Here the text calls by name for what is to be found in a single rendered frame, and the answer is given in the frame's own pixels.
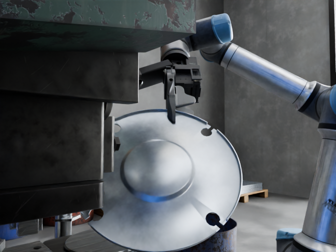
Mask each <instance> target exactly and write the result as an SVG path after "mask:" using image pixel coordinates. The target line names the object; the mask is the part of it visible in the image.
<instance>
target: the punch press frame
mask: <svg viewBox="0 0 336 252"><path fill-rule="evenodd" d="M194 34H196V0H0V51H63V52H127V53H146V52H149V51H151V50H154V49H157V48H159V47H162V46H165V45H167V44H170V43H172V42H175V41H178V40H180V39H183V38H186V37H188V36H191V35H194Z"/></svg>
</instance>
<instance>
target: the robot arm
mask: <svg viewBox="0 0 336 252"><path fill-rule="evenodd" d="M232 39H233V31H232V25H231V21H230V18H229V16H228V14H226V13H223V14H218V15H212V16H210V17H207V18H203V19H200V20H196V33H195V34H193V35H190V36H188V37H185V38H182V39H180V40H177V41H174V42H172V43H169V44H166V45H164V46H161V47H160V62H157V63H154V64H151V65H148V66H144V67H141V68H139V71H140V72H141V78H140V79H139V83H138V90H141V89H144V88H147V87H150V86H153V85H156V84H159V83H162V82H163V84H164V100H165V102H166V109H167V116H168V117H169V118H170V120H171V121H172V122H173V123H175V122H176V111H180V112H184V113H188V114H191V115H194V111H193V110H191V109H188V108H186V107H185V106H189V105H193V104H194V103H199V97H200V94H201V80H202V74H201V68H200V65H198V62H197V57H190V52H192V51H197V50H199V51H200V54H201V56H202V57H203V58H204V59H205V60H206V61H208V62H211V63H217V64H218V65H220V66H222V67H224V68H226V69H228V70H230V71H231V72H233V73H235V74H237V75H239V76H241V77H243V78H245V79H246V80H248V81H250V82H252V83H254V84H256V85H258V86H260V87H261V88H263V89H265V90H267V91H269V92H271V93H273V94H275V95H276V96H278V97H280V98H282V99H284V100H286V101H288V102H290V103H291V104H293V105H294V106H295V109H296V110H297V111H299V112H301V113H302V114H304V115H306V116H308V117H309V118H311V119H313V120H315V121H316V122H318V123H319V124H318V129H317V130H318V132H319V133H320V134H321V136H322V142H321V146H320V151H319V155H318V160H317V164H316V169H315V173H314V178H313V182H312V187H311V191H310V196H309V200H308V204H307V209H306V213H305V218H304V222H303V227H302V229H301V228H281V229H279V230H278V231H277V233H276V239H275V240H276V252H336V84H335V85H333V86H326V85H323V84H321V83H319V82H317V81H312V82H308V81H306V80H304V79H302V78H300V77H298V76H296V75H295V74H293V73H291V72H289V71H287V70H285V69H283V68H281V67H279V66H277V65H275V64H273V63H271V62H269V61H267V60H265V59H263V58H261V57H259V56H257V55H255V54H253V53H252V52H250V51H248V50H246V49H244V48H242V47H240V46H238V45H236V44H234V43H232V42H230V41H231V40H232Z"/></svg>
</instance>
